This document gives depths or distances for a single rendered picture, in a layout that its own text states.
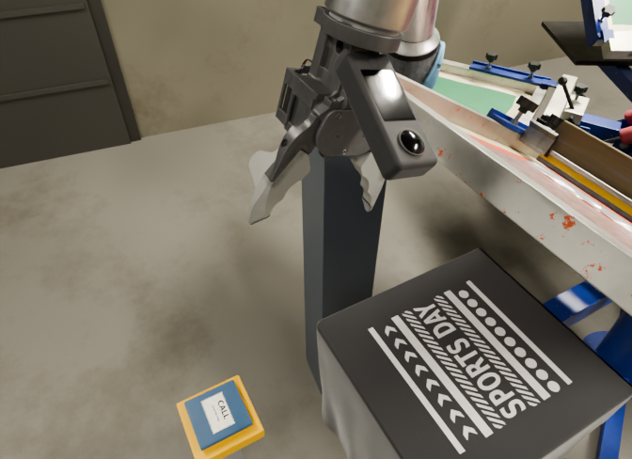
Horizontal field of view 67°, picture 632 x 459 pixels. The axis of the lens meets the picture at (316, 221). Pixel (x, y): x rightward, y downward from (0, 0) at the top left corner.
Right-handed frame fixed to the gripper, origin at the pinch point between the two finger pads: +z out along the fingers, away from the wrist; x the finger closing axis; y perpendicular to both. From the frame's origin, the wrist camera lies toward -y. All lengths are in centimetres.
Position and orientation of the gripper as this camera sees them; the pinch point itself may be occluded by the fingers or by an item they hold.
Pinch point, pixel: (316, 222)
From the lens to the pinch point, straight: 50.6
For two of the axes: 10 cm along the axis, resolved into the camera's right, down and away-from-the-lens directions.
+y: -4.8, -6.0, 6.4
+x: -8.4, 1.0, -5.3
